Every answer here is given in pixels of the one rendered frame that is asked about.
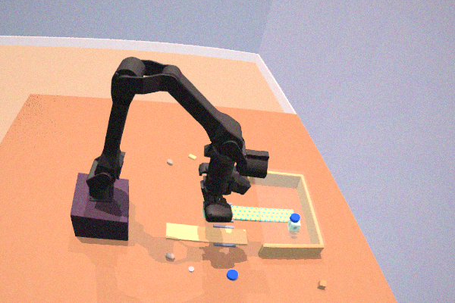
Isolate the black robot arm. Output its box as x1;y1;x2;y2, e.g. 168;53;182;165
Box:
86;57;269;203

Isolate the blue round disc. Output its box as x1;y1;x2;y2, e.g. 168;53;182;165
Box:
290;213;300;223
226;270;238;281

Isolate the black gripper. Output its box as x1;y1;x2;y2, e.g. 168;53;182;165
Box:
198;162;233;223

